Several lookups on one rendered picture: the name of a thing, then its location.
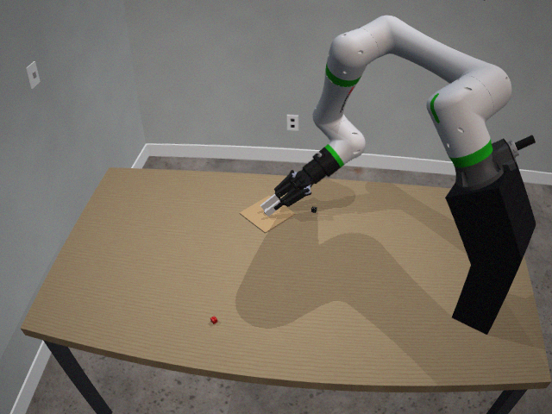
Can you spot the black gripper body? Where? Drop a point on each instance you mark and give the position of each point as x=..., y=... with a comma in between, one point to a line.
x=312, y=174

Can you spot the tan flat mat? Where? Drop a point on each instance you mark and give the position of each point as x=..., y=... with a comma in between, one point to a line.
x=255, y=214

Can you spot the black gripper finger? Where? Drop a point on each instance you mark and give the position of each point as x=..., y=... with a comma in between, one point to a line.
x=290, y=197
x=281, y=189

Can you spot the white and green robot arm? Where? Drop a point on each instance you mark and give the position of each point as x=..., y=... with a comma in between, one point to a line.
x=459, y=110

